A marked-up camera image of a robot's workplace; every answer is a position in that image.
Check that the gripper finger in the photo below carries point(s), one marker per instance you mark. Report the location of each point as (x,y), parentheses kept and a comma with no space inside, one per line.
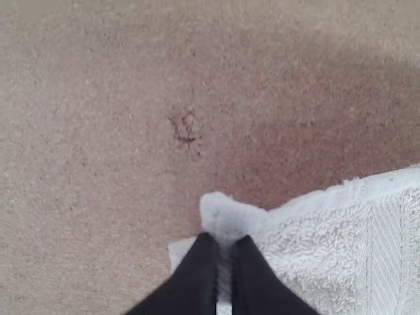
(256,285)
(193,279)

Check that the pale towel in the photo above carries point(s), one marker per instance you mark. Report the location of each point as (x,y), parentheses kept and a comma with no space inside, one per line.
(328,246)

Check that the cork mat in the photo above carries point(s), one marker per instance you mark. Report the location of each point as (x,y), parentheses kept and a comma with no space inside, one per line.
(98,131)

